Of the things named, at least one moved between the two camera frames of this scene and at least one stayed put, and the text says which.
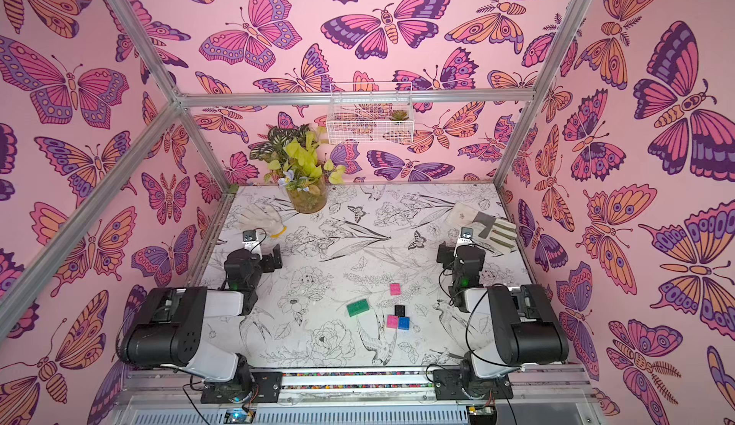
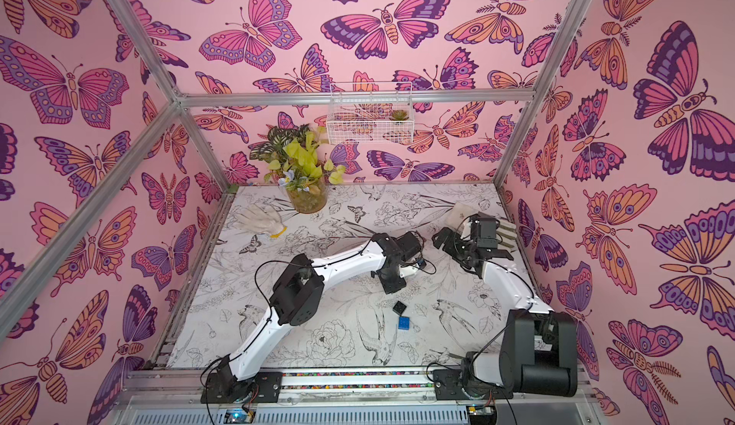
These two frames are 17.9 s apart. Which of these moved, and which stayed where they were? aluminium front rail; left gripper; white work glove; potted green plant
Moved: left gripper
Stayed: aluminium front rail; white work glove; potted green plant
